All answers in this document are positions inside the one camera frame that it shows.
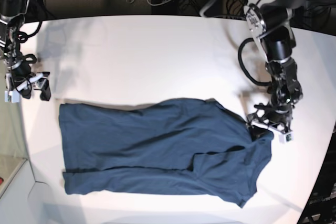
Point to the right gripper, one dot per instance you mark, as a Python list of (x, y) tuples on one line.
[(19, 71)]

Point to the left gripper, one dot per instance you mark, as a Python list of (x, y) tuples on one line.
[(285, 91)]

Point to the dark blue t-shirt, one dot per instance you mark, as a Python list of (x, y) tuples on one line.
[(175, 147)]

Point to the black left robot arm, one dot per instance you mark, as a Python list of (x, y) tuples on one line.
[(269, 24)]

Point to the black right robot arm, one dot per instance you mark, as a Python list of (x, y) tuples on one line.
[(17, 9)]

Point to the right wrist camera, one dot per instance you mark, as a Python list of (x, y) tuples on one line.
[(12, 96)]

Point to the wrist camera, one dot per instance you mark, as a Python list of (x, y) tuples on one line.
[(12, 96), (285, 137)]

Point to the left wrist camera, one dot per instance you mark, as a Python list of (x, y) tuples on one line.
[(285, 137)]

